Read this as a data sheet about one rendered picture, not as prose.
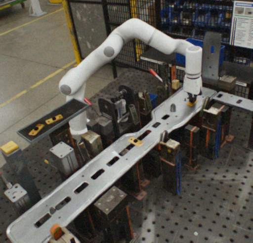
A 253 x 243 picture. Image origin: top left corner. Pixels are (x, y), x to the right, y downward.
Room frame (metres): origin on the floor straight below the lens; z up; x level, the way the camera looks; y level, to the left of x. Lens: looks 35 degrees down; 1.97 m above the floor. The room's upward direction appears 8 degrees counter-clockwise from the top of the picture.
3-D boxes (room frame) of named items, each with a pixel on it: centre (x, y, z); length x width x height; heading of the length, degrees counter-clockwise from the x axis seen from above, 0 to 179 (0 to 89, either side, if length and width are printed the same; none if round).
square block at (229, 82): (1.52, -0.67, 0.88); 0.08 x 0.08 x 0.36; 43
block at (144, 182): (1.12, -0.02, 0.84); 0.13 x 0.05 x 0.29; 43
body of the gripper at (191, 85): (1.39, -0.41, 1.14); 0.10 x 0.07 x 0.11; 43
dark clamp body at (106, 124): (1.24, 0.12, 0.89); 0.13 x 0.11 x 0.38; 43
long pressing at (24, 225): (1.09, -0.02, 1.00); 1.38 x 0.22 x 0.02; 133
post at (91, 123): (1.21, 0.18, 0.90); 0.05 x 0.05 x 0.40; 43
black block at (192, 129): (1.17, -0.35, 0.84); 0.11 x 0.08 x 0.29; 43
